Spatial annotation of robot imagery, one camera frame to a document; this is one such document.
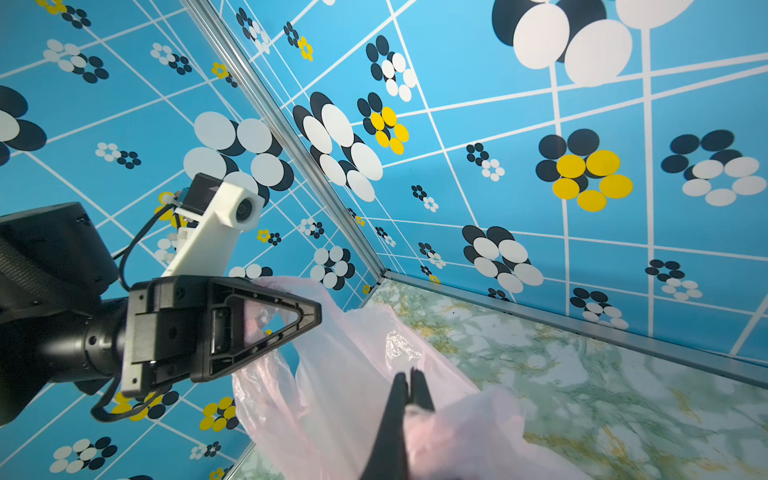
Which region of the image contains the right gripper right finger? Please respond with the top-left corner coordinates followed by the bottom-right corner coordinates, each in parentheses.
top-left (410, 368), bottom-right (435, 412)

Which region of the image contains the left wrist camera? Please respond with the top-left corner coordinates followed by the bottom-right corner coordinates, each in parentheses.
top-left (163, 172), bottom-right (265, 277)

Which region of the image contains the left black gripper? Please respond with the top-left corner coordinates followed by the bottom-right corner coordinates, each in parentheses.
top-left (122, 275), bottom-right (322, 398)

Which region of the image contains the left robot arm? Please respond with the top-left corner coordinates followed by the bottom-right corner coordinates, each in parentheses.
top-left (1, 203), bottom-right (322, 423)

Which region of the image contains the pink plastic bag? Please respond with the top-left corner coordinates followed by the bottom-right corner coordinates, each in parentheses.
top-left (232, 277), bottom-right (582, 479)

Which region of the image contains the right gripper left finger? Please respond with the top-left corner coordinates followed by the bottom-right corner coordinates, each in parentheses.
top-left (360, 373), bottom-right (409, 480)

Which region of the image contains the left aluminium corner post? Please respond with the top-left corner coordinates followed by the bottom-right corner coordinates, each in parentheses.
top-left (182, 0), bottom-right (387, 279)

